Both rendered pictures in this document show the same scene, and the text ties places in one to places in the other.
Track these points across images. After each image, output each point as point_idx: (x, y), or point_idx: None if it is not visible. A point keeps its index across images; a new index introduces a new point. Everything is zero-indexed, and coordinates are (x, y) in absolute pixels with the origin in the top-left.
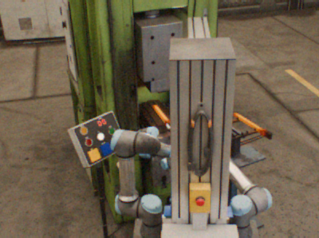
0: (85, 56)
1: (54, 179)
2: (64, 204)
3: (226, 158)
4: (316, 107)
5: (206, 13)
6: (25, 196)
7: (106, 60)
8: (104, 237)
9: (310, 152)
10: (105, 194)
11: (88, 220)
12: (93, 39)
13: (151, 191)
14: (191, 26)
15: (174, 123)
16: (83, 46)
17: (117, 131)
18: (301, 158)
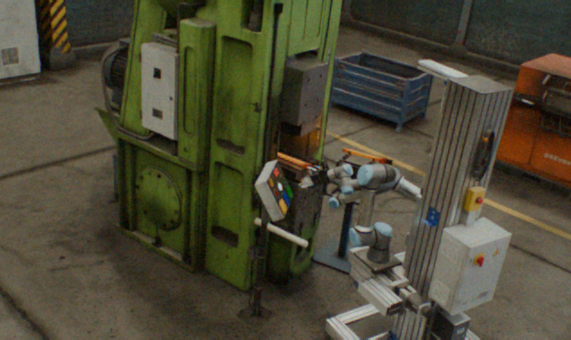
0: (205, 107)
1: (126, 270)
2: (167, 290)
3: (491, 164)
4: (325, 141)
5: (329, 53)
6: (111, 297)
7: (263, 107)
8: (258, 302)
9: None
10: (207, 268)
11: (211, 297)
12: (220, 87)
13: (285, 243)
14: (438, 68)
15: (471, 141)
16: (205, 96)
17: (367, 166)
18: None
